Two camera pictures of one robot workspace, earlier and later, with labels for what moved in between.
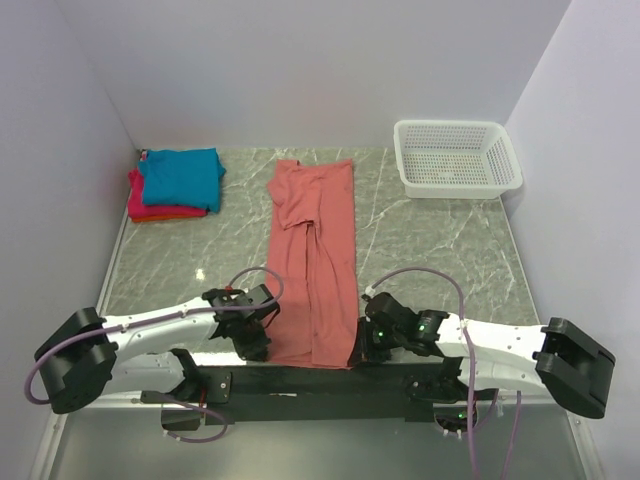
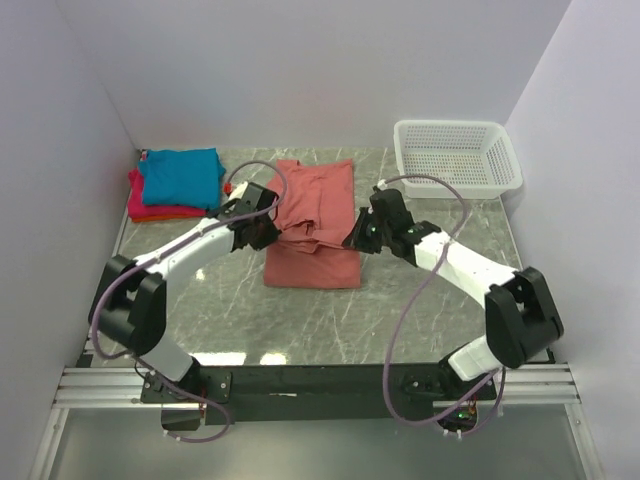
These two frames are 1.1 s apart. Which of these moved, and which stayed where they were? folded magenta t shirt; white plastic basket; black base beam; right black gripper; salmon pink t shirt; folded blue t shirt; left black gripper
Moved: right black gripper; left black gripper; salmon pink t shirt
Stayed: folded blue t shirt; folded magenta t shirt; black base beam; white plastic basket
